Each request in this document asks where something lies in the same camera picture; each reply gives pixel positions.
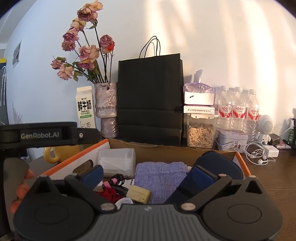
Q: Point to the white green milk carton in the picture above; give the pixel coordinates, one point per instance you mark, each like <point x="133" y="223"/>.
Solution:
<point x="85" y="107"/>

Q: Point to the water bottle red label right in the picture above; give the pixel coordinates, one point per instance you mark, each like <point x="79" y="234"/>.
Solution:
<point x="252" y="116"/>

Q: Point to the dried pink rose bouquet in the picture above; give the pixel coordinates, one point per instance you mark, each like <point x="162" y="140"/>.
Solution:
<point x="94" y="54"/>

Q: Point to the grey refrigerator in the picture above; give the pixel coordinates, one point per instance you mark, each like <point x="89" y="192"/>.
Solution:
<point x="3" y="108"/>

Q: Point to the lavender knitted cloth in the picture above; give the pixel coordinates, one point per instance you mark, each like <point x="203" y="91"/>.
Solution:
<point x="160" y="178"/>

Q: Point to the yellow soap bar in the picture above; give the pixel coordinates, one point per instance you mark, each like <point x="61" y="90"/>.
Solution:
<point x="138" y="194"/>

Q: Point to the white wired earphones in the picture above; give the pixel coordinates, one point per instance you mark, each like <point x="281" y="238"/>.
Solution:
<point x="259" y="156"/>

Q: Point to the water bottle red label left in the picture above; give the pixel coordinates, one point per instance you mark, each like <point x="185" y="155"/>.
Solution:
<point x="224" y="102"/>

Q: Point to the navy blue fabric pouch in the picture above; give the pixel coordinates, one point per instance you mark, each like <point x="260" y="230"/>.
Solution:
<point x="216" y="163"/>

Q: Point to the yellow ceramic mug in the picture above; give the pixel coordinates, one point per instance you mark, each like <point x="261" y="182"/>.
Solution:
<point x="53" y="155"/>

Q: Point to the printed metal tin box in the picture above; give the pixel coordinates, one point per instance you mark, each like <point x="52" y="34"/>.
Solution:
<point x="231" y="140"/>

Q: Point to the red pumpkin cardboard box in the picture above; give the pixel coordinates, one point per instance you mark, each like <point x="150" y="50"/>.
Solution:
<point x="143" y="153"/>

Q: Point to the braided cable pink tie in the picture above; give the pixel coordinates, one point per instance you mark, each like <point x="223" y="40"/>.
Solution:
<point x="116" y="182"/>

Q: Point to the clear jar of seeds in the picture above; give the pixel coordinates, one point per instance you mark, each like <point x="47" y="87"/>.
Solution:
<point x="201" y="130"/>

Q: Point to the white flat box on jar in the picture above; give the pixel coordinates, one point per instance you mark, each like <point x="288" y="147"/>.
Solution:
<point x="199" y="109"/>

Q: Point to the water bottle red label middle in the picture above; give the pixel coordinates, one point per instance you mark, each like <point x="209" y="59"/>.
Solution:
<point x="238" y="109"/>

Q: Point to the dark green small bottle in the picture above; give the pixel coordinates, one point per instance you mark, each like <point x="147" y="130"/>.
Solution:
<point x="291" y="132"/>

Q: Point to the white charger block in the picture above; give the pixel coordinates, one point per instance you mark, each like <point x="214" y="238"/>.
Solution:
<point x="271" y="151"/>

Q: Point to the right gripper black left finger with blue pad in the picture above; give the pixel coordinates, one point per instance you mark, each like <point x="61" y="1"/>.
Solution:
<point x="82" y="187"/>

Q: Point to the water bottle red label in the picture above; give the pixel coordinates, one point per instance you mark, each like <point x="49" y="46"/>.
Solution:
<point x="252" y="116"/>
<point x="224" y="102"/>
<point x="238" y="109"/>

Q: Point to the person's left hand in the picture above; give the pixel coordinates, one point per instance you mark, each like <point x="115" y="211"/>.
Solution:
<point x="21" y="192"/>

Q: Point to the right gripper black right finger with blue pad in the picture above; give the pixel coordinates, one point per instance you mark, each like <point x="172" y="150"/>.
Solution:
<point x="199" y="188"/>

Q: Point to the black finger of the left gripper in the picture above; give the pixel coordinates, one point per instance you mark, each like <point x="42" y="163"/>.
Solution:
<point x="87" y="136"/>

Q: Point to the red fabric item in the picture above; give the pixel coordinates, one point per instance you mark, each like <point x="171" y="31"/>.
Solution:
<point x="110" y="195"/>

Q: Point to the black paper shopping bag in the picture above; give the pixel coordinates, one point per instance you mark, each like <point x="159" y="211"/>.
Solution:
<point x="150" y="97"/>

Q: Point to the white round robot toy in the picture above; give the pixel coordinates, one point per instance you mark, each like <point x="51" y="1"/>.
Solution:
<point x="265" y="128"/>

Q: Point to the mottled purple vase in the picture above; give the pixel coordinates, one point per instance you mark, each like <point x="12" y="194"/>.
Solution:
<point x="106" y="108"/>

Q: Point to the white cap small bottle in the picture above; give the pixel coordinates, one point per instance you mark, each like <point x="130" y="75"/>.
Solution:
<point x="122" y="201"/>

